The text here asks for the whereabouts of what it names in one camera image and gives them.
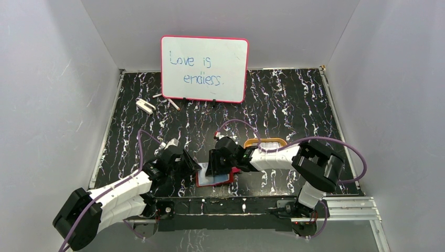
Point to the red leather card holder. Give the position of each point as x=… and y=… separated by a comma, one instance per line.
x=203, y=180

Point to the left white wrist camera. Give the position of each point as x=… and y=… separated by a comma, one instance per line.
x=173, y=142

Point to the white marker pen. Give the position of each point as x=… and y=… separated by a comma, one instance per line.
x=173, y=104

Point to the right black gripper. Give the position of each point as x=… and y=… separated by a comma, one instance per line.
x=213, y=167

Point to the tan oval card tray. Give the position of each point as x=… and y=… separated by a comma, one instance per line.
x=253, y=142

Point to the white board eraser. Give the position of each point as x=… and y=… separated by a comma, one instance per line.
x=145, y=106

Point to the cards in tray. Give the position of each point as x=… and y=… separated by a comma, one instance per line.
x=270, y=145

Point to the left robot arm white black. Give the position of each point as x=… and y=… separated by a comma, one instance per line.
x=86, y=213

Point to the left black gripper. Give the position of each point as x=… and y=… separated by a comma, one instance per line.
x=182, y=161

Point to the white board with red frame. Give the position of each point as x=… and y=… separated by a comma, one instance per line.
x=204, y=68

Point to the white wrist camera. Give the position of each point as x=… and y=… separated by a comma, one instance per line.
x=218, y=136
x=173, y=142

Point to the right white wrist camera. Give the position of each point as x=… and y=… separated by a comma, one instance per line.
x=218, y=136

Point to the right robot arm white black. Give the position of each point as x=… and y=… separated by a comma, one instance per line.
x=318, y=164

